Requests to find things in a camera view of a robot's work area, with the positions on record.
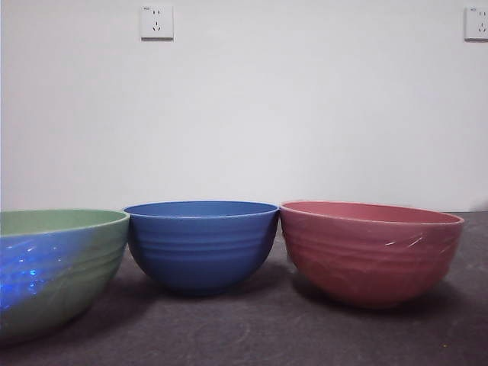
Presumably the red ribbed plastic bowl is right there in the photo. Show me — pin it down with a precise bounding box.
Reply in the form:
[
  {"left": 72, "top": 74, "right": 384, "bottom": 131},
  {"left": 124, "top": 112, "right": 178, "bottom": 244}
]
[{"left": 279, "top": 200, "right": 466, "bottom": 310}]

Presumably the green ribbed plastic bowl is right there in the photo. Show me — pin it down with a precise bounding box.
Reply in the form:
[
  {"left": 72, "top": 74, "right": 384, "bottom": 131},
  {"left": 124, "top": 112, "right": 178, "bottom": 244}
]
[{"left": 0, "top": 207, "right": 131, "bottom": 346}]

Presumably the blue ribbed plastic bowl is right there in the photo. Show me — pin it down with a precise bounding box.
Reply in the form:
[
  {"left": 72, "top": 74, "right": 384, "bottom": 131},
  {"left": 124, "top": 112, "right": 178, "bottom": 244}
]
[{"left": 123, "top": 201, "right": 280, "bottom": 297}]

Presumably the white wall socket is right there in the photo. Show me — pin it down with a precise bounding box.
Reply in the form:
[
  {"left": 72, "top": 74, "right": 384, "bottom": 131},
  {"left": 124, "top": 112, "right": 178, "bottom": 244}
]
[
  {"left": 140, "top": 5, "right": 175, "bottom": 41},
  {"left": 464, "top": 6, "right": 488, "bottom": 42}
]

